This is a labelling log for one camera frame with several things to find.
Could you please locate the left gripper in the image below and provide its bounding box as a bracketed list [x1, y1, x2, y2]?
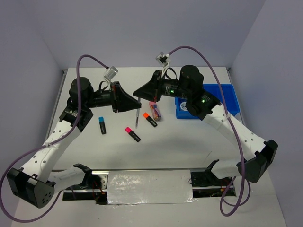
[84, 81, 141, 113]

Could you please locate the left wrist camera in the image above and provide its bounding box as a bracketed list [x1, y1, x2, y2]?
[104, 66, 118, 81]

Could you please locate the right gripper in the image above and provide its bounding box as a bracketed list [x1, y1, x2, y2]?
[133, 70, 190, 103]

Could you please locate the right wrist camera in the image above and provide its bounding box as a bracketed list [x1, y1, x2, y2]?
[155, 52, 170, 68]

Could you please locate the orange cap black highlighter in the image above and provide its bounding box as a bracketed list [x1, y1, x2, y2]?
[143, 113, 158, 127]

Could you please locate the blue plastic sorting bin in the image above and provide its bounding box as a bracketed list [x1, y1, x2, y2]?
[175, 83, 240, 120]

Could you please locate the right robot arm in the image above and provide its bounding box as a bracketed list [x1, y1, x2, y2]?
[133, 65, 278, 185]

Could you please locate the silver foil sheet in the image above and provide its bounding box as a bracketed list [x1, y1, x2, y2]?
[107, 170, 194, 205]

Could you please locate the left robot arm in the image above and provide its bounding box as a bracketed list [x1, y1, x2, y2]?
[7, 77, 141, 208]

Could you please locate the thin grey pen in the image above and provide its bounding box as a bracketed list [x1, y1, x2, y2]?
[135, 98, 141, 129]

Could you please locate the blue cap black highlighter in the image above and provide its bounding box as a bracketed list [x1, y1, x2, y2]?
[98, 117, 107, 135]

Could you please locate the pink cap black highlighter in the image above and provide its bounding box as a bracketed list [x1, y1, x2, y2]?
[125, 127, 141, 142]

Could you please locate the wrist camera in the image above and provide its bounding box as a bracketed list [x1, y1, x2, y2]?
[104, 66, 118, 81]
[155, 52, 170, 68]

